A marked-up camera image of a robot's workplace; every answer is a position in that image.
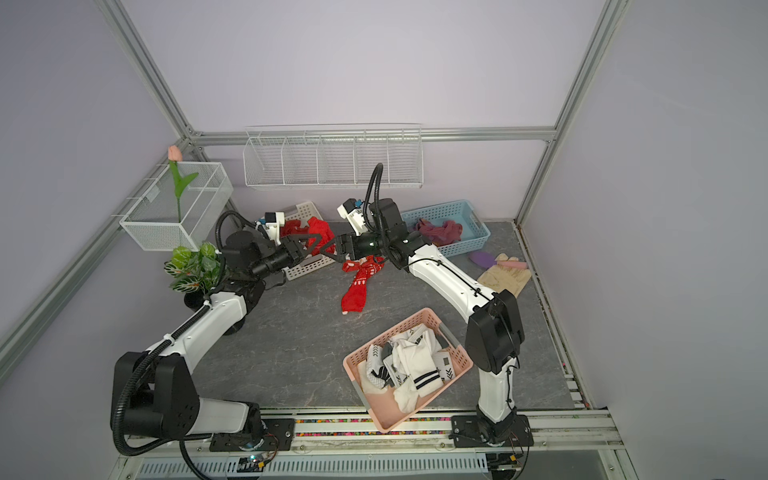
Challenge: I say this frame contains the white black striped sock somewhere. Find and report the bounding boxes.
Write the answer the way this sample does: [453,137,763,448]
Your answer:
[389,324,443,414]

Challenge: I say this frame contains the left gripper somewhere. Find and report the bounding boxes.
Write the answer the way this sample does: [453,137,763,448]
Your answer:
[251,235,320,280]

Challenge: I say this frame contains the beige work glove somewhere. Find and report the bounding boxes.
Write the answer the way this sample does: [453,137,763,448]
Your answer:
[477,254,532,297]

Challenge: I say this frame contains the blue plastic basket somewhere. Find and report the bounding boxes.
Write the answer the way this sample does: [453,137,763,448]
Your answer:
[402,200,490,257]

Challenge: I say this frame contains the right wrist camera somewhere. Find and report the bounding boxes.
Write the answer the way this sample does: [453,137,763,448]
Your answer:
[337,198,369,236]

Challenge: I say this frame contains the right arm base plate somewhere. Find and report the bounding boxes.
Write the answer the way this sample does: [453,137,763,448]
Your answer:
[449,412,534,448]

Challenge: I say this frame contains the pink purple yellow sock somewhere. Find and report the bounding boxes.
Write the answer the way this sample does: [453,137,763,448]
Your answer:
[416,218,463,247]

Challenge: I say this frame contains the white sock grey emblem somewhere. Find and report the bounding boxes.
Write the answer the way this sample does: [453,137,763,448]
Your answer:
[432,349,455,382]

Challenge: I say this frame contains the white mesh wall box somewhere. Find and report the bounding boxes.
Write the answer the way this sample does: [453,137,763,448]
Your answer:
[120,161,233,252]

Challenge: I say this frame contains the white wire wall shelf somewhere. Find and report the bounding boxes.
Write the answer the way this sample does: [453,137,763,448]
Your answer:
[243,123,424,189]

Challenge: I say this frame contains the plain red fleece sock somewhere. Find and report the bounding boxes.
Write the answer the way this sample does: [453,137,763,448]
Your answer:
[280,216,334,256]

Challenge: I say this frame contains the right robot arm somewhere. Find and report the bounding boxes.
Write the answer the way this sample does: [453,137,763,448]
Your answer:
[334,163,525,445]

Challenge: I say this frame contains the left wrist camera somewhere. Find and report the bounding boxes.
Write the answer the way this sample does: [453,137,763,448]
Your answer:
[259,212,286,245]

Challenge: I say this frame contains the santa face red sock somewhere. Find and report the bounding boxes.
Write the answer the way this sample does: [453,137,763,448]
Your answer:
[341,256,385,315]

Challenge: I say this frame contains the artificial pink tulip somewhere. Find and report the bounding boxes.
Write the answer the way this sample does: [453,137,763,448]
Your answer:
[167,146,199,223]

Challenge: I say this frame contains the green potted plant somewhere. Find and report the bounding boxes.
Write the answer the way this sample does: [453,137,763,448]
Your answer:
[164,242,225,310]

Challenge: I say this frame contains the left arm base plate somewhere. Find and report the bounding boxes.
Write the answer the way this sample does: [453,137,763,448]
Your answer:
[209,417,296,452]

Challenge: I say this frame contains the white plastic basket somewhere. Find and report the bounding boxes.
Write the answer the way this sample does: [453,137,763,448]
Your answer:
[280,201,333,281]

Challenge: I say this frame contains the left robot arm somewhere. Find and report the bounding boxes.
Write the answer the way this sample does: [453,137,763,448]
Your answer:
[110,210,320,456]

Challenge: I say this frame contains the white sock black pattern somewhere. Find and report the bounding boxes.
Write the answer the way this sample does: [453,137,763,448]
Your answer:
[357,344,390,394]

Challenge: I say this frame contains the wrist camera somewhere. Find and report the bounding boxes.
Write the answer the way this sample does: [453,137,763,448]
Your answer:
[337,198,369,236]
[259,212,286,245]

